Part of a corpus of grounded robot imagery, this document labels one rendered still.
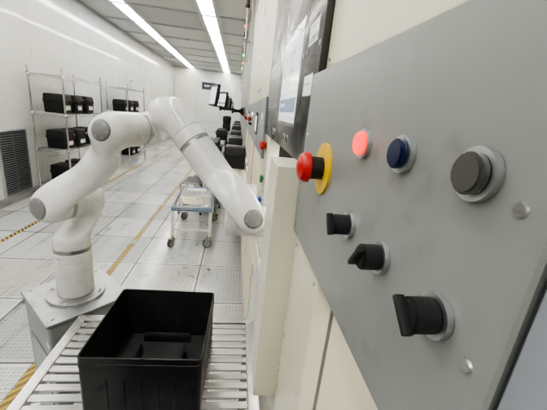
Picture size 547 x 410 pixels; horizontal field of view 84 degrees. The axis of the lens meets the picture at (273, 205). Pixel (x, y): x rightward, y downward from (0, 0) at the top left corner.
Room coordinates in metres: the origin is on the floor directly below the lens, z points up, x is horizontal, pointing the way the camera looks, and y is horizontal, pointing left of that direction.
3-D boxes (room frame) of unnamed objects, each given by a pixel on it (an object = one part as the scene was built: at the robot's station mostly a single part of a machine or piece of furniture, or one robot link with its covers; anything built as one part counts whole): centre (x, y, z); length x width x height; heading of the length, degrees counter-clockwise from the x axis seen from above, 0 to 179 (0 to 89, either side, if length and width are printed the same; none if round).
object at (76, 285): (0.99, 0.71, 0.85); 0.19 x 0.19 x 0.18
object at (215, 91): (4.27, 0.78, 1.59); 0.50 x 0.41 x 0.36; 98
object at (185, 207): (3.45, 0.91, 0.24); 0.97 x 0.52 x 0.48; 11
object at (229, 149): (3.79, 0.54, 0.93); 0.30 x 0.28 x 0.26; 5
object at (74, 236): (1.02, 0.70, 1.07); 0.19 x 0.12 x 0.24; 163
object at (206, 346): (0.68, 0.28, 0.85); 0.28 x 0.28 x 0.17; 6
